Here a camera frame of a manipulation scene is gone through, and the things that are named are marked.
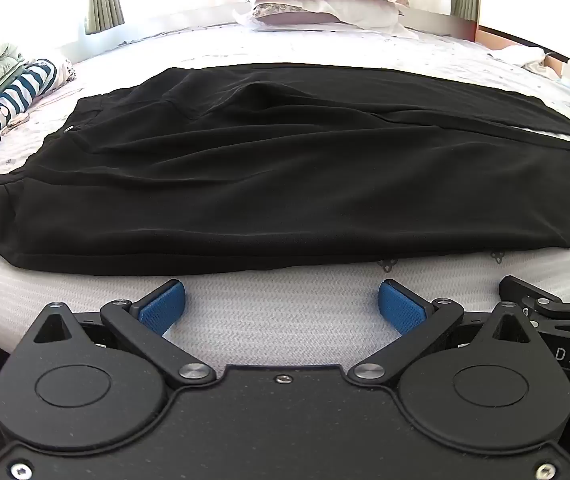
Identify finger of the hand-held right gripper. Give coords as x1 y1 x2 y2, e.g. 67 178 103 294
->
499 274 564 319

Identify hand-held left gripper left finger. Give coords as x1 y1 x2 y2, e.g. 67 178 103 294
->
29 279 217 389

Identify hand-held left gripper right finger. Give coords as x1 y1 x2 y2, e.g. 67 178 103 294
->
348 278 542 389

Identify black pants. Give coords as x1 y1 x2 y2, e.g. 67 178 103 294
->
0 62 570 277

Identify bed with white sheet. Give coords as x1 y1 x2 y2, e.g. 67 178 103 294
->
0 17 570 366

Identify white crumpled cloth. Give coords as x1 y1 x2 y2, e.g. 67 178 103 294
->
496 44 546 69

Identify blue white striped blanket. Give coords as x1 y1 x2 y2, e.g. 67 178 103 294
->
0 56 77 137

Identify white pillow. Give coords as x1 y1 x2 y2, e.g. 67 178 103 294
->
295 0 402 30

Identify wooden bed frame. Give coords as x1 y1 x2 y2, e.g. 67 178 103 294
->
401 10 568 68

